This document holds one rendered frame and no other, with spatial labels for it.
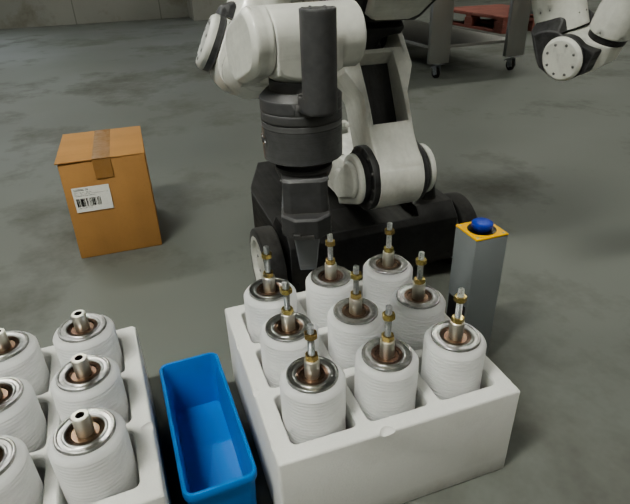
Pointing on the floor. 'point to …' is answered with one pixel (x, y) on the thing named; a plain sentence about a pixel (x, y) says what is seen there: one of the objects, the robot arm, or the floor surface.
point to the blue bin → (207, 433)
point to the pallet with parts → (488, 17)
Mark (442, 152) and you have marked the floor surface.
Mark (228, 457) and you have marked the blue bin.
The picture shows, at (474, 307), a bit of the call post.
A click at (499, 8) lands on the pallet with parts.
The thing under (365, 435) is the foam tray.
